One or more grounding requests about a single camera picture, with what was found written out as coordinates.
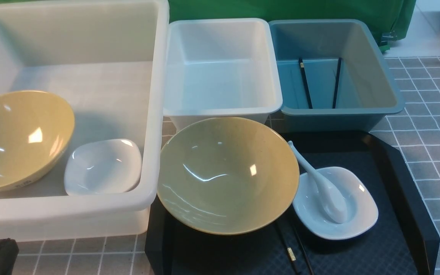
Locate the yellow noodle bowl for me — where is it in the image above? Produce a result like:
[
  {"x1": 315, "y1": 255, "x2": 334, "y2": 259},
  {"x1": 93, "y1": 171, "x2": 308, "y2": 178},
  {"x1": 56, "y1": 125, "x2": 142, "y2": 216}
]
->
[{"x1": 157, "y1": 117, "x2": 300, "y2": 235}]

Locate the white ceramic spoon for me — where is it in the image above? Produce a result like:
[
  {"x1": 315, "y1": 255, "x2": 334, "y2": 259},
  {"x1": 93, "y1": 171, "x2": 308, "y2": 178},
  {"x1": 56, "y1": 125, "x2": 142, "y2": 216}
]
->
[{"x1": 287, "y1": 141, "x2": 349, "y2": 223}]

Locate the white dish in bin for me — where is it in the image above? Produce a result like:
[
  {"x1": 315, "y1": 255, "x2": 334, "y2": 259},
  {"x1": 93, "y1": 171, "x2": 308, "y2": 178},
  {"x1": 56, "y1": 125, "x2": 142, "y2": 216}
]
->
[{"x1": 63, "y1": 139, "x2": 142, "y2": 196}]

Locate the white square dish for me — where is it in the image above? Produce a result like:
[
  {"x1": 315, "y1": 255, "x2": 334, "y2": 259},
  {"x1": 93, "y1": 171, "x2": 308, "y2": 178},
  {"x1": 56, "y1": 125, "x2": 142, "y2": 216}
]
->
[{"x1": 292, "y1": 167, "x2": 379, "y2": 241}]

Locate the blue plastic bin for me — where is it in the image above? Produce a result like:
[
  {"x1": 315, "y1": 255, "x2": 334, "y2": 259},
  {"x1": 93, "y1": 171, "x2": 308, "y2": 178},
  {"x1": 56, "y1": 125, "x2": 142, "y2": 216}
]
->
[{"x1": 269, "y1": 19, "x2": 405, "y2": 133}]

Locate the small white plastic bin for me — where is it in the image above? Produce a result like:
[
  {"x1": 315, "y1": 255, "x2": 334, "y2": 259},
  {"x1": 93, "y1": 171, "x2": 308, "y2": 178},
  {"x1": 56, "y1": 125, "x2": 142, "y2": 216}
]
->
[{"x1": 163, "y1": 18, "x2": 283, "y2": 131}]

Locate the yellow bowl in bin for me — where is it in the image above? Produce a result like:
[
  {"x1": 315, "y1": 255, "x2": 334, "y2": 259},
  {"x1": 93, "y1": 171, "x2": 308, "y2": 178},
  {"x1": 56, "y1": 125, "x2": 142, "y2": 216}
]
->
[{"x1": 0, "y1": 91, "x2": 75, "y2": 191}]

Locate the black chopstick gold band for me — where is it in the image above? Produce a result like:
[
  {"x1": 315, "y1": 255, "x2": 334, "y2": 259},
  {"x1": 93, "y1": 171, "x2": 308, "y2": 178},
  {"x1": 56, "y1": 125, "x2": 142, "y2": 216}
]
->
[{"x1": 275, "y1": 218, "x2": 301, "y2": 275}]

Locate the large translucent white bin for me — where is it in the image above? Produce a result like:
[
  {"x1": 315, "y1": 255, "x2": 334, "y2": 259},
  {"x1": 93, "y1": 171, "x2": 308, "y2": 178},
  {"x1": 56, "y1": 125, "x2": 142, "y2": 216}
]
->
[{"x1": 0, "y1": 0, "x2": 169, "y2": 242}]

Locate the black serving tray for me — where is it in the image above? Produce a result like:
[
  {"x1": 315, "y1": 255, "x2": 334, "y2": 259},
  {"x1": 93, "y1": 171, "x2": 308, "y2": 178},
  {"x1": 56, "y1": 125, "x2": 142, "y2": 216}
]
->
[{"x1": 145, "y1": 131, "x2": 440, "y2": 275}]

